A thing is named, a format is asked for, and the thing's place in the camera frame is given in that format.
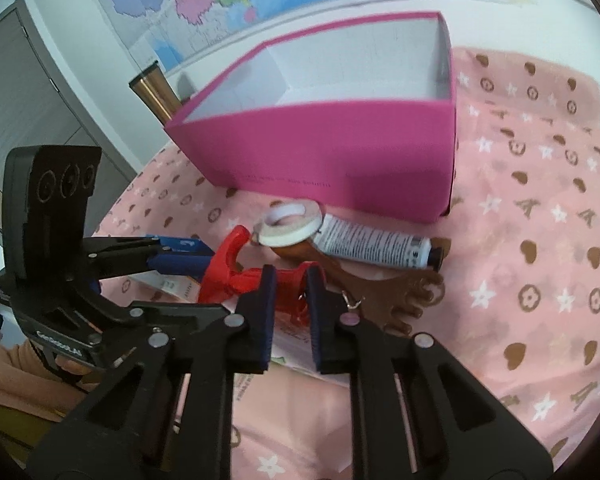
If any white cream tube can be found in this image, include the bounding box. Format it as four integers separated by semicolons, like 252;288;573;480
316;214;443;272

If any pink cardboard box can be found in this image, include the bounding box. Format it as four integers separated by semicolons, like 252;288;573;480
162;10;458;223

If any grey cabinet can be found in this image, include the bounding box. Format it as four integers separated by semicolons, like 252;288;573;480
0;0;138;241

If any white tape roll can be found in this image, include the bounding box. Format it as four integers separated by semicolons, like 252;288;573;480
256;201;325;247

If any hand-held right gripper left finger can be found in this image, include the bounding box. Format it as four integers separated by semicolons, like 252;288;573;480
27;264;275;480

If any brown wooden back scratcher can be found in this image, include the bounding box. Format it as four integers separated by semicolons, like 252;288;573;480
272;240;445;337

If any red plastic clamp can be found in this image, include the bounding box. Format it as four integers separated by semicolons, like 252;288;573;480
197;225;313;323

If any copper metal tumbler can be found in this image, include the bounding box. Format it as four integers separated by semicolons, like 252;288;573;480
129;60;183;123

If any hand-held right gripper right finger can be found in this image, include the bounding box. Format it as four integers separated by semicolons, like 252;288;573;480
305;262;553;480

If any pink patterned blanket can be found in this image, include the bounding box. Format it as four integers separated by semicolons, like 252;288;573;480
92;45;600;480

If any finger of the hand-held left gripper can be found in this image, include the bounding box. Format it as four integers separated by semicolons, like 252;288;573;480
82;234;217;281
87;280;231;333

